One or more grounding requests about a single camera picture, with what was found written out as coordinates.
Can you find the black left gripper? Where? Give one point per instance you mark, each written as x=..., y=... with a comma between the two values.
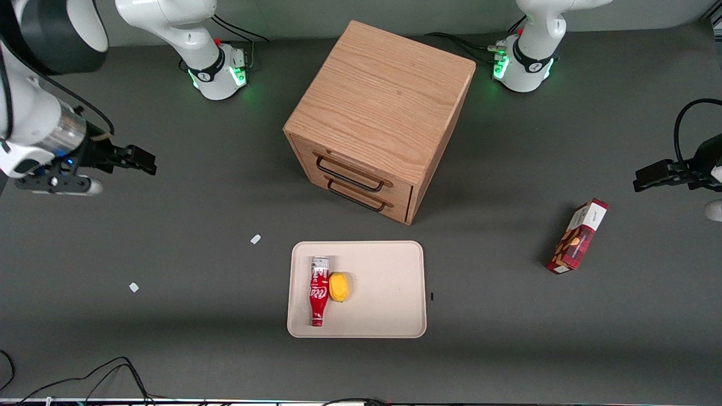
x=695, y=167

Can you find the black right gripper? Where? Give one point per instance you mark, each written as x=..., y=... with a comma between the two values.
x=97, y=154

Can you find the red coke bottle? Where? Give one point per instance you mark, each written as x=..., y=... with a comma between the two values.
x=319, y=290

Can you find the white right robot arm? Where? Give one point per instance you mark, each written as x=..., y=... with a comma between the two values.
x=28, y=115

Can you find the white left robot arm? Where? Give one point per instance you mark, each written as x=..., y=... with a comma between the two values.
x=530, y=51

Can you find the beige rectangular tray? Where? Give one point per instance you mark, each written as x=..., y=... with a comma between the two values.
x=383, y=293

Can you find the red snack box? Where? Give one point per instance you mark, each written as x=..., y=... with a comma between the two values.
x=575, y=239

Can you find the yellow lemon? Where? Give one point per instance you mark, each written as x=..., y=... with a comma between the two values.
x=339, y=287

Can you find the wooden drawer cabinet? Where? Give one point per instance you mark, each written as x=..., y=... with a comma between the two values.
x=383, y=96

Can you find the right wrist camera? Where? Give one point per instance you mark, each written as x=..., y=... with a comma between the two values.
x=56, y=184

